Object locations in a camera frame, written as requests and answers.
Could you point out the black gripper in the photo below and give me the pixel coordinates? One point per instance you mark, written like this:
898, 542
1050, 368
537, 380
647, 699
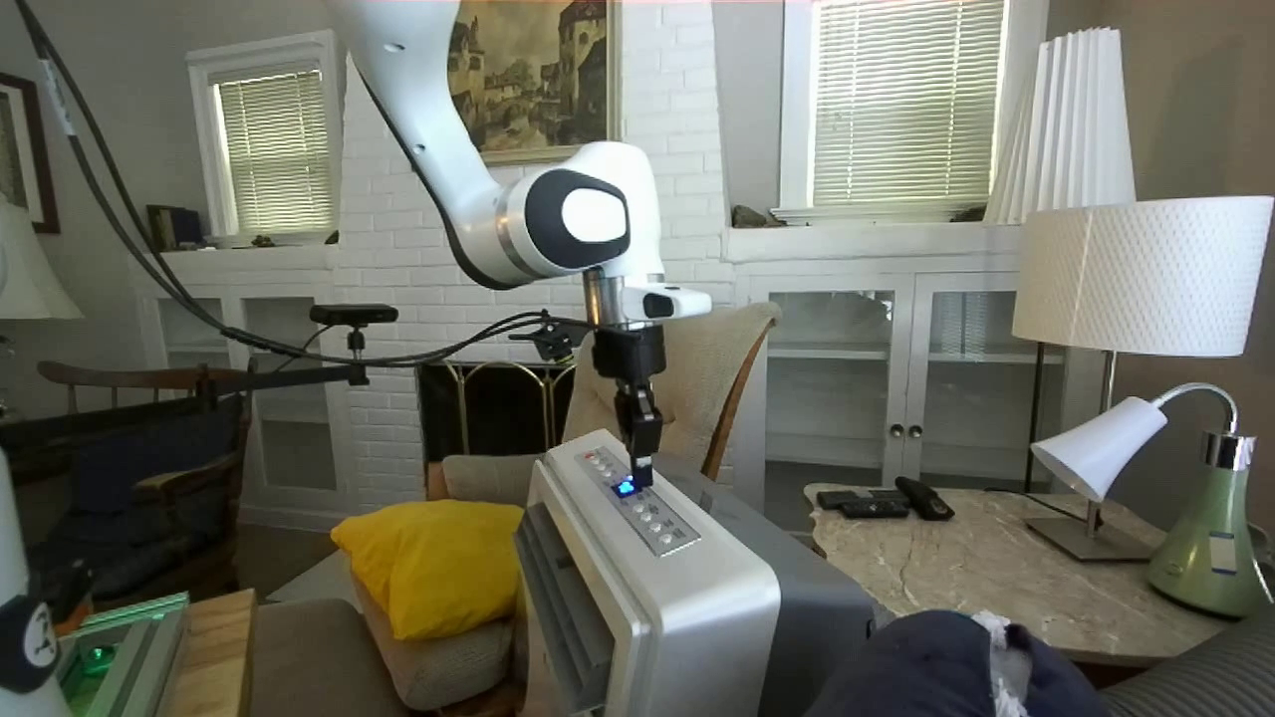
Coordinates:
629, 351

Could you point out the white portable air conditioner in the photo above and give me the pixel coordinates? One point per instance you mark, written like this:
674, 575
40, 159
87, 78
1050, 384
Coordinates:
663, 610

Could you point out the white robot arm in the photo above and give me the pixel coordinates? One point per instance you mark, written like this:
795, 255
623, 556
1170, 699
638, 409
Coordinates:
440, 145

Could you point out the black gold fireplace screen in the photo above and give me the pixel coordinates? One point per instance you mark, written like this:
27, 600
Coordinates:
485, 405

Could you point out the black remote control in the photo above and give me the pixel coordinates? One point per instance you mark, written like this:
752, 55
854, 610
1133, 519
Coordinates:
834, 499
927, 499
878, 509

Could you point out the white glass door cabinet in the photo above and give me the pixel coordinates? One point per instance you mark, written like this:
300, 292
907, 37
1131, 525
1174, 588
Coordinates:
300, 453
852, 384

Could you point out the yellow cushion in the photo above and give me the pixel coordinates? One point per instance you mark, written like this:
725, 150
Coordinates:
423, 564

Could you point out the marble top side table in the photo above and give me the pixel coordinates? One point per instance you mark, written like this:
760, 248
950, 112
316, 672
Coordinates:
958, 571

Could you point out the framed landscape painting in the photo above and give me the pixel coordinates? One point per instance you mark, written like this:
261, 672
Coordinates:
542, 80

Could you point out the navy blue blanket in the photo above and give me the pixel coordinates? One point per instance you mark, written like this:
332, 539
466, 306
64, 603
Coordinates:
918, 672

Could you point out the window with white blinds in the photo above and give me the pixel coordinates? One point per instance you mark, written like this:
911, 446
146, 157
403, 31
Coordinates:
901, 101
271, 154

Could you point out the white knotted blanket tie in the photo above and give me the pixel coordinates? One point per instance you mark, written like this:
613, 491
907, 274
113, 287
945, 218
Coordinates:
1000, 661

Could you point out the light wooden table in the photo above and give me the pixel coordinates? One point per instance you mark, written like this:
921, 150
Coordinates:
211, 661

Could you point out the small dark shelf object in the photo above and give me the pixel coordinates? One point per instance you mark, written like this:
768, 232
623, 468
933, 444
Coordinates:
178, 230

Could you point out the dark wooden settee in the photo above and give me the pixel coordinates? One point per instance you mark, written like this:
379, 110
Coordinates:
133, 502

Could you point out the floor lamp pleated white shade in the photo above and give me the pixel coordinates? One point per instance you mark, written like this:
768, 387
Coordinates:
1061, 132

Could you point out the table lamp white drum shade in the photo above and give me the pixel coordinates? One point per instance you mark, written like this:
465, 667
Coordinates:
1140, 274

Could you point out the green lit electronic box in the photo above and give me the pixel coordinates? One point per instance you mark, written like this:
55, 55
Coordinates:
113, 659

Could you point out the green desk lamp white shade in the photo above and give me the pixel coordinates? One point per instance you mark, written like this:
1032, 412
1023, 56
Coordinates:
1202, 560

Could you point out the white conical lampshade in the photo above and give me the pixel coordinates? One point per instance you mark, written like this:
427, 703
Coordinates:
27, 280

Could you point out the black stereo camera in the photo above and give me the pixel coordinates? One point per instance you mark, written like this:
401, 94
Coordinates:
351, 317

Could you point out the black camera stand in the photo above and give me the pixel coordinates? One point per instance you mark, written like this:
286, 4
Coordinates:
286, 377

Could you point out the white cylindrical post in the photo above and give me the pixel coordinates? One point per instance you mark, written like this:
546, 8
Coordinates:
11, 533

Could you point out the dark framed wall picture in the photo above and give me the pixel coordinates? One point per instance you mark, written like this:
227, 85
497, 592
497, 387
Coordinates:
40, 174

